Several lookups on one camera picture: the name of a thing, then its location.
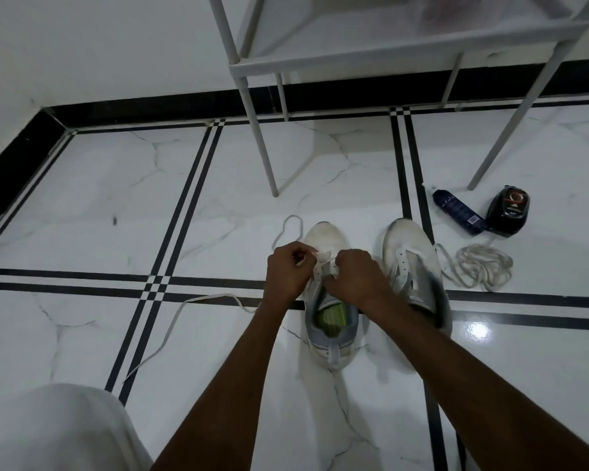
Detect person's left hand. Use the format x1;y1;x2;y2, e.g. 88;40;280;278
262;241;320;315

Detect person's right hand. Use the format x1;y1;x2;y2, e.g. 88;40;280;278
322;248;393;315

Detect white shoelace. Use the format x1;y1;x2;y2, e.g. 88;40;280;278
434;242;515;294
122;214;342;383

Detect white sneaker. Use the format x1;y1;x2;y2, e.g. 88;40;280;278
382;218;454;374
302;221;360;371

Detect clear box with red lid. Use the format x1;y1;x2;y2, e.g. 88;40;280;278
417;0;516;37

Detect person's right forearm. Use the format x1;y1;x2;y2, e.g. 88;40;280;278
370;288;589;471

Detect person's left forearm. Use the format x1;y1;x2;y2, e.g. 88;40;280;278
152;301;300;471

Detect black shoe polish container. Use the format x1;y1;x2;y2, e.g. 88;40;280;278
486;184;531;237

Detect grey metal shelf rack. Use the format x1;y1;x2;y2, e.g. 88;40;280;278
207;0;589;198

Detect dark blue spray bottle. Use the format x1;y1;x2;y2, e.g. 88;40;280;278
421;183;488;237

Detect white shorts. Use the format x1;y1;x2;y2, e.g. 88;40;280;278
0;383;153;471

